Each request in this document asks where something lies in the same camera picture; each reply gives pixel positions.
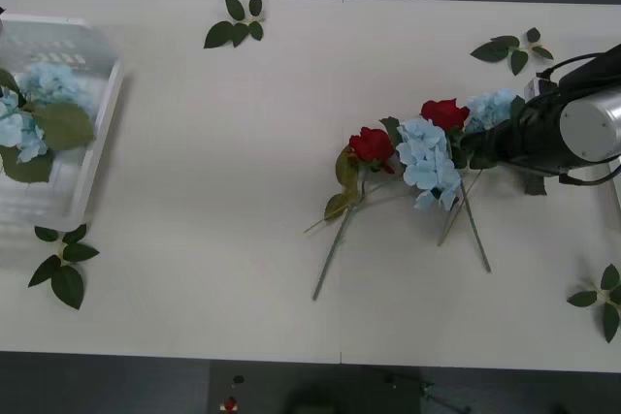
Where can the red rose with dark leaves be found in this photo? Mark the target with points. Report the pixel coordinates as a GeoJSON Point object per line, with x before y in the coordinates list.
{"type": "Point", "coordinates": [444, 114]}

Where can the red round button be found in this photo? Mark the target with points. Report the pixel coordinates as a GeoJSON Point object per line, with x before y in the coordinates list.
{"type": "Point", "coordinates": [229, 404]}

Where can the loose green leaf twig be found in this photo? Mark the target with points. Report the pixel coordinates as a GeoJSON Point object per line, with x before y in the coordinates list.
{"type": "Point", "coordinates": [68, 285]}
{"type": "Point", "coordinates": [490, 51]}
{"type": "Point", "coordinates": [610, 322]}
{"type": "Point", "coordinates": [220, 35]}

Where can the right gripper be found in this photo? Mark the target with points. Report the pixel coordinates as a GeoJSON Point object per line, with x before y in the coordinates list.
{"type": "Point", "coordinates": [500, 142]}

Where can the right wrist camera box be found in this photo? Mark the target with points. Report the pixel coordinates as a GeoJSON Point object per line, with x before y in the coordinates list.
{"type": "Point", "coordinates": [533, 88]}

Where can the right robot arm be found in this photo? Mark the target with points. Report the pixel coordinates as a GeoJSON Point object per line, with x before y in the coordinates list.
{"type": "Point", "coordinates": [589, 128]}

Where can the red rose with olive leaves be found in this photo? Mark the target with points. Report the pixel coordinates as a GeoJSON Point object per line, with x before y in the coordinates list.
{"type": "Point", "coordinates": [371, 145]}

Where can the pale blue flower with stem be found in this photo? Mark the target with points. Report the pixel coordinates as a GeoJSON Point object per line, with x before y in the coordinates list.
{"type": "Point", "coordinates": [17, 130]}
{"type": "Point", "coordinates": [427, 157]}
{"type": "Point", "coordinates": [487, 106]}
{"type": "Point", "coordinates": [53, 82]}

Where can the shallow white box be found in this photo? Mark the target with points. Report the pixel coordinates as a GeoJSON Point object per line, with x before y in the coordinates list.
{"type": "Point", "coordinates": [92, 45]}

